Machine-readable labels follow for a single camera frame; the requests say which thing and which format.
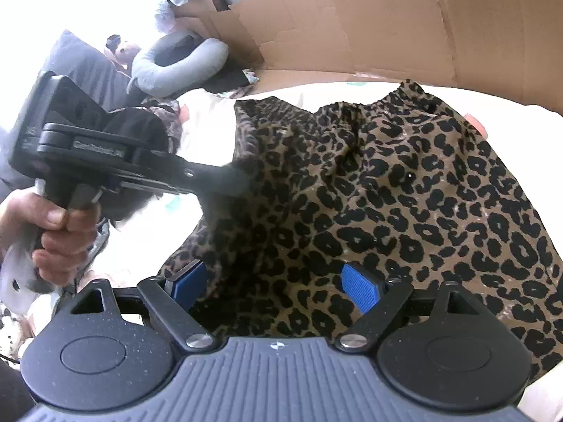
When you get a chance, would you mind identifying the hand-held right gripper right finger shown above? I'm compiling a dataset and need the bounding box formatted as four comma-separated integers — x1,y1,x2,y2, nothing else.
336,261,495,352

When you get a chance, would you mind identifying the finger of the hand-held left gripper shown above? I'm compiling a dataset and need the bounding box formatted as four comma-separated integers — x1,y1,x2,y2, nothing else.
169,160,253,198

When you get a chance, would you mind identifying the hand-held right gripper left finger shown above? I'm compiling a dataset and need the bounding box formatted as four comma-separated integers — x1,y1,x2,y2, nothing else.
59,259,216,352

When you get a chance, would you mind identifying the leopard print garment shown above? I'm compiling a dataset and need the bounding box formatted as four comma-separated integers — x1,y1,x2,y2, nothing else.
158,80,563,383

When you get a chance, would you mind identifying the person's left hand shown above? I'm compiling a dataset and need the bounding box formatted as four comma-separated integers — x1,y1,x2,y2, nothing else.
0,187,104,291

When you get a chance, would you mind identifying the white bed sheet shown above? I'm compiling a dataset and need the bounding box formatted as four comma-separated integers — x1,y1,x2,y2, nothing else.
79,81,563,422

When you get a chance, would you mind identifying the floral patterned garment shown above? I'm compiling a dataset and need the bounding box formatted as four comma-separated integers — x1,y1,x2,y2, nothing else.
143,99,183,150

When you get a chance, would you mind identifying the black garment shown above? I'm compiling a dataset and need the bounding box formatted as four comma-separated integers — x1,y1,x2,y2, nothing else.
101,108,177,225

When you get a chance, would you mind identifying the dark grey cushion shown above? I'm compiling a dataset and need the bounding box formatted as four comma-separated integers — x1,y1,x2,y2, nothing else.
0,30,141,185

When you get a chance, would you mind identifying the black cloth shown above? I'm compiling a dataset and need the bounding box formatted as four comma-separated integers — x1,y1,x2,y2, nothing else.
207,70,251,95

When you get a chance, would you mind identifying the stuffed toy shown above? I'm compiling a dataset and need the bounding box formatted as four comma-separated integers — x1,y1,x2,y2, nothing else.
103,34,141,69

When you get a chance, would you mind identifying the grey U-shaped pillow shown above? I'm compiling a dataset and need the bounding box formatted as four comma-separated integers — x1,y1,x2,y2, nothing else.
127,33,229,97

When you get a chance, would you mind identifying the small cardboard box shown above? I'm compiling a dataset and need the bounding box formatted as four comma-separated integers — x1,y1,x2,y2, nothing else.
173,0,232,18

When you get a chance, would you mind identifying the brown cardboard sheet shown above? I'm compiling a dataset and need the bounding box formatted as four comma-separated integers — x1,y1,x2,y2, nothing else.
176,0,563,117

